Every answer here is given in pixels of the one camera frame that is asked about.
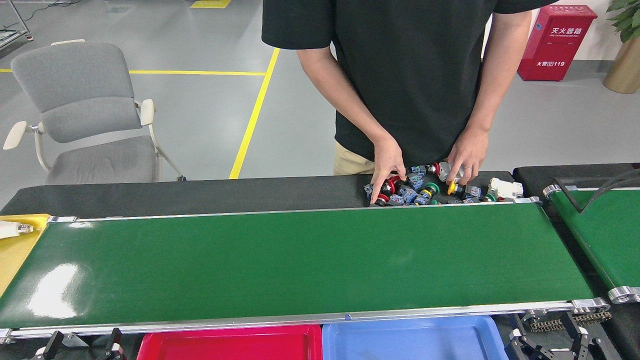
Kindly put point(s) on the person's right forearm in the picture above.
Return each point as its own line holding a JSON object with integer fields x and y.
{"x": 340, "y": 90}

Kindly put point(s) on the red fire extinguisher box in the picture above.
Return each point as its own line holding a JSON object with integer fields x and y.
{"x": 555, "y": 45}

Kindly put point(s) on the white light bulb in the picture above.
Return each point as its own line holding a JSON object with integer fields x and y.
{"x": 10, "y": 229}

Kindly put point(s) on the yellow plastic tray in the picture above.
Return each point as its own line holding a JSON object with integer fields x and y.
{"x": 15, "y": 255}

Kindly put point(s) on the short green conveyor belt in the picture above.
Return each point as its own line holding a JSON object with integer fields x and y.
{"x": 610, "y": 235}

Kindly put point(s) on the white circuit breaker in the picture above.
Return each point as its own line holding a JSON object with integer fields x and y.
{"x": 505, "y": 189}

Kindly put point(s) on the black triangular bracket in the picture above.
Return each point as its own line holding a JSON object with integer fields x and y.
{"x": 567, "y": 193}

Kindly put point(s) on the person's left hand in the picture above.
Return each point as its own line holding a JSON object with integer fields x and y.
{"x": 470, "y": 152}

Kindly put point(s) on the person's left forearm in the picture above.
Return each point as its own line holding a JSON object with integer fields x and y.
{"x": 500, "y": 70}

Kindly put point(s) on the grey padded chair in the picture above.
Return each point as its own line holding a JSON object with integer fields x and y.
{"x": 80, "y": 80}

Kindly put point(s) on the long green conveyor belt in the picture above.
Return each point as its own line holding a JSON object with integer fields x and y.
{"x": 300, "y": 260}

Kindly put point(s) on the red plastic tray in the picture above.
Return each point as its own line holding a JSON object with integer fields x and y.
{"x": 230, "y": 345}

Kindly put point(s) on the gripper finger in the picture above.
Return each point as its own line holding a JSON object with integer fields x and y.
{"x": 114, "y": 345}
{"x": 581, "y": 340}
{"x": 520, "y": 347}
{"x": 50, "y": 345}

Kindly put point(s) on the potted plant in brass pot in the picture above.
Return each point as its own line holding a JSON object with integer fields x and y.
{"x": 625, "y": 70}

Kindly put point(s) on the person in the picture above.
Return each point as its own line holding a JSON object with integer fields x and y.
{"x": 410, "y": 75}

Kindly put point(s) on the blue plastic tray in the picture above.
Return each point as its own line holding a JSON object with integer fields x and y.
{"x": 410, "y": 340}

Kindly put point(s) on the person's right hand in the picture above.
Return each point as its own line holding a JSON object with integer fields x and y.
{"x": 387, "y": 160}

